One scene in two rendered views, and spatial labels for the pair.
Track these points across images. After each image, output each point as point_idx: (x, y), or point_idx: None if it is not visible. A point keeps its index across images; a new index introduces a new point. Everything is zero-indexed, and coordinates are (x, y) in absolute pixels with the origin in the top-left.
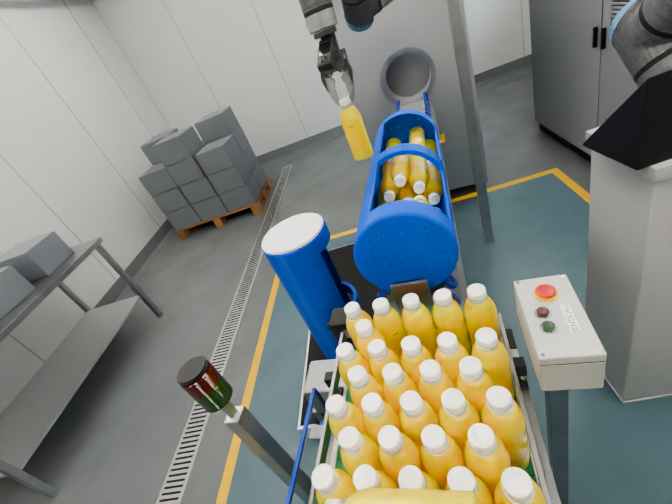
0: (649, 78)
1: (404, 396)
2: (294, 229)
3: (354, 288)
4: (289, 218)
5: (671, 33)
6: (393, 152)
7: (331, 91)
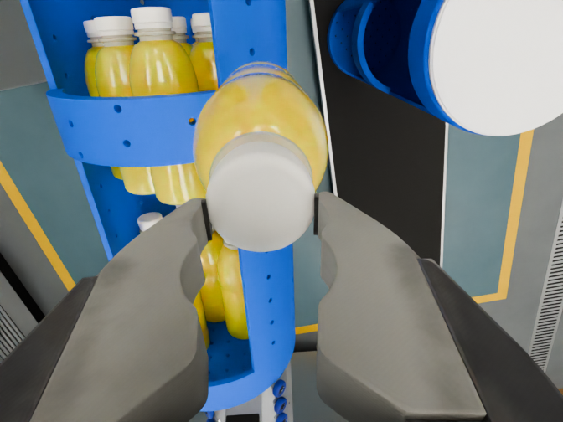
0: None
1: None
2: (519, 48)
3: (362, 67)
4: (534, 122)
5: None
6: (147, 99)
7: (376, 251)
